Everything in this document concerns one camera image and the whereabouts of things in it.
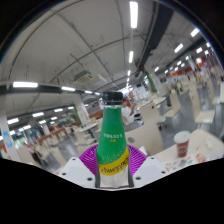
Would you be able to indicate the ceiling air conditioner unit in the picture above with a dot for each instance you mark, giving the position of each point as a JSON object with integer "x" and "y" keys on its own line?
{"x": 82, "y": 76}

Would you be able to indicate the colourful printed leaflet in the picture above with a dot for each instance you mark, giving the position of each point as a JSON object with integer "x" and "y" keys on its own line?
{"x": 181, "y": 163}

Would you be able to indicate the green drink bottle yellow label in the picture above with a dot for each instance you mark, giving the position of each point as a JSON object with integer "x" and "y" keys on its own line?
{"x": 112, "y": 133}

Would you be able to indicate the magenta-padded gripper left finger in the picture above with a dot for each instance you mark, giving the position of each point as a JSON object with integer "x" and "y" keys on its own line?
{"x": 78, "y": 171}

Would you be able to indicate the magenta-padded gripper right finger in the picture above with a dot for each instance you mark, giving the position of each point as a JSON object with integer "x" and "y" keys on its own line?
{"x": 148, "y": 170}

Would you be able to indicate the red paper cup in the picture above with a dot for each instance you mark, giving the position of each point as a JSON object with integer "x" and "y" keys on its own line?
{"x": 182, "y": 145}

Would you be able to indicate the person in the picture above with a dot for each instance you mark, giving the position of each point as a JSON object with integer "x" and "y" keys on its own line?
{"x": 128, "y": 111}

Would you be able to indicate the group of ceiling lights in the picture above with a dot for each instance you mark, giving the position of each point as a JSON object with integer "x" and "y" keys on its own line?
{"x": 133, "y": 13}

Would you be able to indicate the group of beige chairs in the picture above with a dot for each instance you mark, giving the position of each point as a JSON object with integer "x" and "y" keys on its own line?
{"x": 146, "y": 135}

